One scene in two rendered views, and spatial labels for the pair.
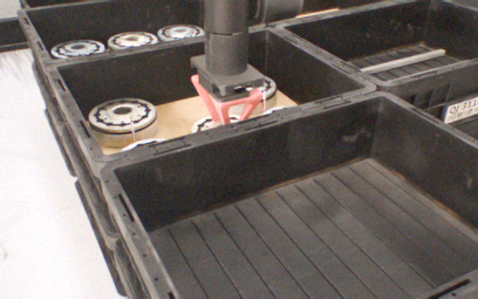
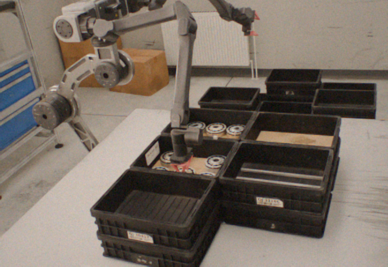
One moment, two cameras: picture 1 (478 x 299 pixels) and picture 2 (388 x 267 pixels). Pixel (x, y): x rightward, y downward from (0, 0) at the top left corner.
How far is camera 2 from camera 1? 1.54 m
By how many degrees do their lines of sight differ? 46
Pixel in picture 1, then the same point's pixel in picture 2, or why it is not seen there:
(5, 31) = (246, 92)
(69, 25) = (199, 115)
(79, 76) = (166, 140)
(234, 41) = (175, 147)
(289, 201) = (174, 200)
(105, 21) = (212, 117)
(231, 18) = (174, 140)
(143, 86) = not seen: hidden behind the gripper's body
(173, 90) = (197, 153)
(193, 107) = (199, 162)
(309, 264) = (155, 214)
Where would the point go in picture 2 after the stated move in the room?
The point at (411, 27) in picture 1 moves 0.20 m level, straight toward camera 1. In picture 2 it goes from (319, 161) to (276, 174)
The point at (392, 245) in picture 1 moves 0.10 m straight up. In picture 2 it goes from (176, 221) to (172, 200)
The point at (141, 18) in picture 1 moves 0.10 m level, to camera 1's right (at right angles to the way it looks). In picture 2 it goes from (227, 118) to (241, 123)
